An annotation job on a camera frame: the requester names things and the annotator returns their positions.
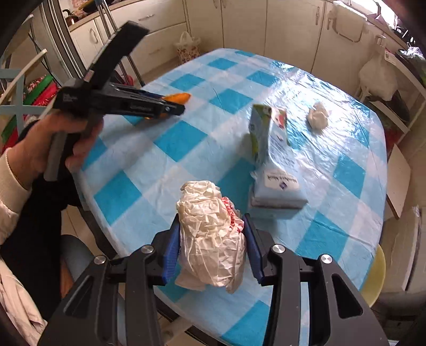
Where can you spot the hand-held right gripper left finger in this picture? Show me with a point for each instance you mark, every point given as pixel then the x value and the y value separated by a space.
pixel 171 253

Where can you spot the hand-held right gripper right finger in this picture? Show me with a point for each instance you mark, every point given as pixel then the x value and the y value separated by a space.
pixel 254 253

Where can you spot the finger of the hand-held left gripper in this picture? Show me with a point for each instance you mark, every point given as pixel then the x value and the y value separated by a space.
pixel 136 93
pixel 146 109

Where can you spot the small orange peel piece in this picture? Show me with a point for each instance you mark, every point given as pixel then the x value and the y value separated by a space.
pixel 179 97

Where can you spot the white paper wrapper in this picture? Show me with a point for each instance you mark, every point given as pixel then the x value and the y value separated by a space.
pixel 206 239

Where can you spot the person's left forearm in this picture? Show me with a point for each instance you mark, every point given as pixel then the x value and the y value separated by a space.
pixel 11 186

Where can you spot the floral trash bin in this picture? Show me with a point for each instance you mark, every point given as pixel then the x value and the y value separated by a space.
pixel 188 48

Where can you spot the person's left hand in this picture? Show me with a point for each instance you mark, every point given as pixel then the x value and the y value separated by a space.
pixel 36 143

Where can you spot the chrome tube chair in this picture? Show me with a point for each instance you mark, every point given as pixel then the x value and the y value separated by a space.
pixel 61 50

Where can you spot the blue white checkered tablecloth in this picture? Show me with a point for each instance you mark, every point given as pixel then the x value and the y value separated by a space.
pixel 199 139

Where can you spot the red green packaging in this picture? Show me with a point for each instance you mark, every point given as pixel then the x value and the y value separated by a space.
pixel 40 91

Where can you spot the pale blue tissue pack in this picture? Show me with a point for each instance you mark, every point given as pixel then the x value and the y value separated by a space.
pixel 279 191

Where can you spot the metal kettle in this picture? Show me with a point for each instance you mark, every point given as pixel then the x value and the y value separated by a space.
pixel 68 16

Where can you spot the grey blue chair seat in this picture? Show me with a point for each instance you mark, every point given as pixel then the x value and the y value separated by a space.
pixel 76 256

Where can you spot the green white drink carton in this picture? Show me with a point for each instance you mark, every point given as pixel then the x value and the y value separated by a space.
pixel 259 133

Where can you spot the yellow stool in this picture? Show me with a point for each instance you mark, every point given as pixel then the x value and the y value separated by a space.
pixel 376 276

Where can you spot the black garment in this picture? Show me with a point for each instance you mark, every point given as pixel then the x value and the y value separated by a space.
pixel 36 216

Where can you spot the cream kitchen base cabinets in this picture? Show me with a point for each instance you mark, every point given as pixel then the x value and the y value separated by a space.
pixel 266 23

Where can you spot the crumpled white tissue ball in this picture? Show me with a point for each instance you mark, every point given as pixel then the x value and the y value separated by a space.
pixel 318 116

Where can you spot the white flat board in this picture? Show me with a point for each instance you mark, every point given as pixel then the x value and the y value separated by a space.
pixel 397 179

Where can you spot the cream cloth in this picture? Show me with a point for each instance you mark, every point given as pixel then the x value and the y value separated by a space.
pixel 16 299

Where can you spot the black wok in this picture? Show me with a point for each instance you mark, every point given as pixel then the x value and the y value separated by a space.
pixel 399 108

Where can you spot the white plastic bag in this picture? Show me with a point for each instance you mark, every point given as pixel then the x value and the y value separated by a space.
pixel 377 78

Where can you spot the white hanging waste bin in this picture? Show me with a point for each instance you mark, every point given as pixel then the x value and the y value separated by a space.
pixel 347 23

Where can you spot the white rolling cart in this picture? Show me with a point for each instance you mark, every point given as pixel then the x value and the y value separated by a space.
pixel 407 83

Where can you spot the bag of green vegetables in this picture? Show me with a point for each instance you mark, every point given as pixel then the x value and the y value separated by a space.
pixel 411 56

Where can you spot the pale blue chair frame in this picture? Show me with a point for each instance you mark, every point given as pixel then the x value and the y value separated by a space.
pixel 15 81

